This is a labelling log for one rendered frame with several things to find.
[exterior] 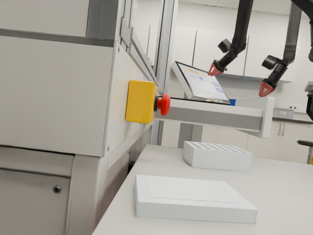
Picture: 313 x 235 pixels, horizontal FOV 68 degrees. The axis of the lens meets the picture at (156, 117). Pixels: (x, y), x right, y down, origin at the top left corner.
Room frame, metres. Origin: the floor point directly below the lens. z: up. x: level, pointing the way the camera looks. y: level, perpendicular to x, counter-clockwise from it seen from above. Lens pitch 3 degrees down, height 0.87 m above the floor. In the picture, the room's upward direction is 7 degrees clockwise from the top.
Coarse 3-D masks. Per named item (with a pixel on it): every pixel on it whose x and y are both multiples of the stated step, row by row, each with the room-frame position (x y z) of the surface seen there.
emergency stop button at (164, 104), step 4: (164, 96) 0.41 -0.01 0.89; (168, 96) 0.41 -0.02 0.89; (160, 100) 0.41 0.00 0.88; (164, 100) 0.40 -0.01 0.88; (168, 100) 0.40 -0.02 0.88; (160, 104) 0.41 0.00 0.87; (164, 104) 0.40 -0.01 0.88; (168, 104) 0.40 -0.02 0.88; (160, 108) 0.41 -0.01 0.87; (164, 108) 0.40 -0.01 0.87; (168, 108) 0.40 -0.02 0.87; (164, 112) 0.41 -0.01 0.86; (168, 112) 0.41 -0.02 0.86
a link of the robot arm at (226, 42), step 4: (224, 40) 1.37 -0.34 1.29; (228, 40) 1.37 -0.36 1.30; (220, 44) 1.38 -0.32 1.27; (224, 44) 1.36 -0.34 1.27; (228, 44) 1.36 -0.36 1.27; (220, 48) 1.39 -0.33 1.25; (224, 48) 1.38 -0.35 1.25; (228, 48) 1.35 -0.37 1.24; (232, 48) 1.30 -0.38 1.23; (224, 52) 1.39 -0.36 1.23; (228, 52) 1.34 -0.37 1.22; (232, 52) 1.30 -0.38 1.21; (232, 56) 1.33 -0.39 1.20
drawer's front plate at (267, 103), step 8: (240, 104) 0.81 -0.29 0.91; (248, 104) 0.73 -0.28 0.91; (256, 104) 0.67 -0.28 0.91; (264, 104) 0.61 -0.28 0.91; (272, 104) 0.59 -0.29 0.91; (264, 112) 0.60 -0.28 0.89; (272, 112) 0.59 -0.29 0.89; (264, 120) 0.60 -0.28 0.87; (264, 128) 0.59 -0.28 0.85; (256, 136) 0.63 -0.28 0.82; (264, 136) 0.59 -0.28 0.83
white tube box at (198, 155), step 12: (192, 144) 0.51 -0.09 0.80; (204, 144) 0.52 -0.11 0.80; (216, 144) 0.54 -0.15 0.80; (192, 156) 0.45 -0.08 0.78; (204, 156) 0.45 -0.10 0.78; (216, 156) 0.45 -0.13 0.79; (228, 156) 0.46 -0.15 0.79; (240, 156) 0.46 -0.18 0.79; (252, 156) 0.46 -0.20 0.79; (216, 168) 0.45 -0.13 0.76; (228, 168) 0.46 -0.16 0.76; (240, 168) 0.46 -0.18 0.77
